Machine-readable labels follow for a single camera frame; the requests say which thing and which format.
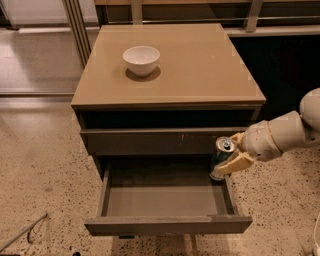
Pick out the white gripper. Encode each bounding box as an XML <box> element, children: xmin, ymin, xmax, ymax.
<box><xmin>217</xmin><ymin>121</ymin><xmax>282</xmax><ymax>174</ymax></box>

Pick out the blue silver redbull can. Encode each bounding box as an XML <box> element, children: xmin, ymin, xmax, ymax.
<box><xmin>209</xmin><ymin>136</ymin><xmax>237</xmax><ymax>181</ymax></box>

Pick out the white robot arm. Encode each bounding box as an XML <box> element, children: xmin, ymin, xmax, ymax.
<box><xmin>210</xmin><ymin>88</ymin><xmax>320</xmax><ymax>180</ymax></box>

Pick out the tan drawer cabinet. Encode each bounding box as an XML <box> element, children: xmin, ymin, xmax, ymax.
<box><xmin>70</xmin><ymin>23</ymin><xmax>267</xmax><ymax>180</ymax></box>

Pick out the open middle drawer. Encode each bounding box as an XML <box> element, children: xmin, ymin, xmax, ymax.
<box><xmin>85</xmin><ymin>165</ymin><xmax>252</xmax><ymax>237</ymax></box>

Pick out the grey top drawer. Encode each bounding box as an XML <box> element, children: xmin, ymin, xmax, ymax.
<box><xmin>80</xmin><ymin>127</ymin><xmax>245</xmax><ymax>156</ymax></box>

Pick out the white ceramic bowl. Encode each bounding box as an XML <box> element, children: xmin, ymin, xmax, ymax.
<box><xmin>122</xmin><ymin>46</ymin><xmax>160</xmax><ymax>77</ymax></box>

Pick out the metal rod on floor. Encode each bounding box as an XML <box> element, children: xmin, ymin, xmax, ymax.
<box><xmin>0</xmin><ymin>212</ymin><xmax>48</xmax><ymax>253</ymax></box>

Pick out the metal railing frame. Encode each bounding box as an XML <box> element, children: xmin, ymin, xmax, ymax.
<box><xmin>93</xmin><ymin>0</ymin><xmax>320</xmax><ymax>32</ymax></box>

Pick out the sliding door frame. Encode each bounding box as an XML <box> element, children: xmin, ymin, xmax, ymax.
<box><xmin>62</xmin><ymin>0</ymin><xmax>91</xmax><ymax>67</ymax></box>

